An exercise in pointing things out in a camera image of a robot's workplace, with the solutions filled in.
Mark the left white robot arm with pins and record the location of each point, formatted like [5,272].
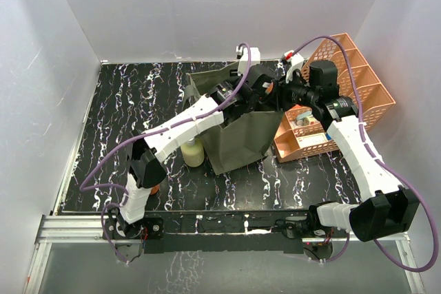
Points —
[146,155]

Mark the small boxes in tray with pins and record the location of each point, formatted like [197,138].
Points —
[305,119]

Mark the orange low basket tray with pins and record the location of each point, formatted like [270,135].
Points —
[293,141]

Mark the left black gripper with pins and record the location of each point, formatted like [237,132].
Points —
[259,100]

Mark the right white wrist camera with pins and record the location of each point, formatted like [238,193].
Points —
[293,61]

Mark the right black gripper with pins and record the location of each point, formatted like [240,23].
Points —
[281,89]

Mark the orange spray bottle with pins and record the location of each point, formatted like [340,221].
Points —
[154,189]

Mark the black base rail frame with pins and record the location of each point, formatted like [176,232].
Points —
[288,231]

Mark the olive green canvas bag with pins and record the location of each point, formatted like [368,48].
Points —
[249,125]

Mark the yellow-green pump soap bottle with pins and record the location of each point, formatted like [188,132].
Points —
[193,152]

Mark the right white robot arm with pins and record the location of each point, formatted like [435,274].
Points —
[387,206]

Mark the orange tall file organizer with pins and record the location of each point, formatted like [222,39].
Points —
[375,98]

